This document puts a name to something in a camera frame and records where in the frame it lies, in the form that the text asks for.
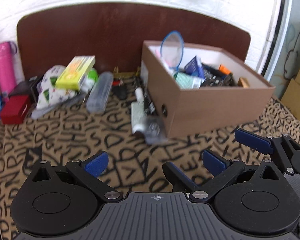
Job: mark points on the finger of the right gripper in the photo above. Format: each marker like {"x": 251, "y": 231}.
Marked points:
{"x": 179, "y": 181}
{"x": 254, "y": 141}

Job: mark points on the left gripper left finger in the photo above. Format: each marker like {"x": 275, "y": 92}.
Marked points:
{"x": 87, "y": 173}

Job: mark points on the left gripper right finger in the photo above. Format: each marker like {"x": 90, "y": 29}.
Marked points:
{"x": 224, "y": 172}

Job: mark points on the mint green tissue packet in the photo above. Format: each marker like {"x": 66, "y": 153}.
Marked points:
{"x": 185, "y": 81}

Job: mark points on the letter patterned beige cloth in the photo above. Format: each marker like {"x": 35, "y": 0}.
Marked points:
{"x": 41, "y": 199}

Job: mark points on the tan wooden block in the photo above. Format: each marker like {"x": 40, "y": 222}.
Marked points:
{"x": 243, "y": 82}

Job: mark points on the translucent grey toothbrush case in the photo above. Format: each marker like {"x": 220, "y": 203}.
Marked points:
{"x": 98, "y": 97}

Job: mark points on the brown cardboard storage box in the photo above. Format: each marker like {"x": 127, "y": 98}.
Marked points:
{"x": 190, "y": 111}

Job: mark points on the white floral cloth pouch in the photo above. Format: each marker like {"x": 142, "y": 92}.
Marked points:
{"x": 49, "y": 94}

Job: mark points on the white small tube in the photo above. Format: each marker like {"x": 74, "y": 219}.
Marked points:
{"x": 139, "y": 95}

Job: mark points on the green white bottle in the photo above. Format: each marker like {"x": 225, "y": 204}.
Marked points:
{"x": 89, "y": 81}

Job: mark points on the blue small carton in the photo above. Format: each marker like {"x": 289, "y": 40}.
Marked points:
{"x": 194, "y": 68}

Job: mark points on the red small box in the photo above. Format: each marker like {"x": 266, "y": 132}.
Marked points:
{"x": 15, "y": 110}

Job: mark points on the yellow green medicine box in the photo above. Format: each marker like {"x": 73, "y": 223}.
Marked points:
{"x": 75, "y": 73}

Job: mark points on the black small box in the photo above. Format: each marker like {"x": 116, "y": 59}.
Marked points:
{"x": 30, "y": 87}

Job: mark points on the pink cloth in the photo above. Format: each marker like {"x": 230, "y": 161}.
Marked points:
{"x": 170, "y": 57}

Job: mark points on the blue rimmed mesh strainer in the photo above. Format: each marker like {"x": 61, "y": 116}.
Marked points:
{"x": 175, "y": 40}

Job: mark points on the dark brown wooden headboard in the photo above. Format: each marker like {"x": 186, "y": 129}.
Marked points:
{"x": 113, "y": 32}

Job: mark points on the pink thermos bottle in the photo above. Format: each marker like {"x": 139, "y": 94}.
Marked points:
{"x": 7, "y": 76}

